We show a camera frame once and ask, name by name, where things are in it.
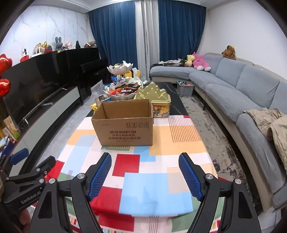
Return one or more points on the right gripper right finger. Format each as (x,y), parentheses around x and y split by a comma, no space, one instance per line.
(238,214)

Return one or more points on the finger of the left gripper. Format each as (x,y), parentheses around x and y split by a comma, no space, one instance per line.
(40,171)
(7,162)

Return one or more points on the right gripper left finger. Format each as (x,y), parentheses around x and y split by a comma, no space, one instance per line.
(51,213)

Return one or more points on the white TV cabinet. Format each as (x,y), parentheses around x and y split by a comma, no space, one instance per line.
(42,127)

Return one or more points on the yellow bear toy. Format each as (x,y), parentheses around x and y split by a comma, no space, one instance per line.
(94,107)

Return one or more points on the black television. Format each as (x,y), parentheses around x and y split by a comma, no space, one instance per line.
(32,81)

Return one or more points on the colourful patterned tablecloth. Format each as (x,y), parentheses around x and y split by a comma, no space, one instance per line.
(144,190)

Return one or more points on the clear jar of nuts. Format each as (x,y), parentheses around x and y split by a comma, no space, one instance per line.
(102,98)

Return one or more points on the brown cardboard box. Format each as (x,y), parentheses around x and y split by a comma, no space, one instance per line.
(124,123)

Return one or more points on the beige blanket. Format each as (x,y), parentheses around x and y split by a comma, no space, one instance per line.
(273,125)

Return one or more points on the red heart balloon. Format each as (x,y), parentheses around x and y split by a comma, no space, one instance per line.
(5,64)

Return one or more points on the tiered white snack bowl stand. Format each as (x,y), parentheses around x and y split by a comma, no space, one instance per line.
(125,81)

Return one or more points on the grey bunny plush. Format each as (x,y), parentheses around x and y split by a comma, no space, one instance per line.
(58,43)

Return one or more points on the grey sectional sofa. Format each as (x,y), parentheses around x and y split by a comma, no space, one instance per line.
(231,88)

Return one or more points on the gold mountain lid tin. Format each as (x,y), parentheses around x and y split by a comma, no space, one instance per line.
(159,98)

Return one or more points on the grey storage bin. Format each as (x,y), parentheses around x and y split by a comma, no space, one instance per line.
(185,89)

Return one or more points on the pink plush toy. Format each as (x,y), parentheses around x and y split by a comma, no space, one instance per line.
(200,64)

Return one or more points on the brown teddy bear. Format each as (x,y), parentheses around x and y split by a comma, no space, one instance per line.
(229,52)

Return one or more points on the yellow plush toy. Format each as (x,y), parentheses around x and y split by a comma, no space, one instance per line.
(189,60)

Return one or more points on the blue curtains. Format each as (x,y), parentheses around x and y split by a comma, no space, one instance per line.
(181,27)

